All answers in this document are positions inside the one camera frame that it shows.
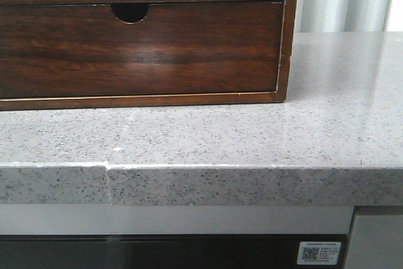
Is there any grey cabinet panel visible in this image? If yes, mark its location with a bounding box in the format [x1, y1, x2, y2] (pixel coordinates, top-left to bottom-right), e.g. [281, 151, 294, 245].
[345, 207, 402, 268]

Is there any white QR code sticker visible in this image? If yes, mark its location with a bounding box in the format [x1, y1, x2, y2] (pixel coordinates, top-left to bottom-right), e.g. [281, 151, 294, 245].
[297, 241, 342, 265]

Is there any dark wooden drawer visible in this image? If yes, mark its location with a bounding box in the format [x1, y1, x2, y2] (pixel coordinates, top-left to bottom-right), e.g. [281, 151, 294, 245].
[1, 2, 283, 98]

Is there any black glass oven door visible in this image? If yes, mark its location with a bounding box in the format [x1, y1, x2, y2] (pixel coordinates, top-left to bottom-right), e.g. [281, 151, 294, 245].
[1, 234, 348, 268]

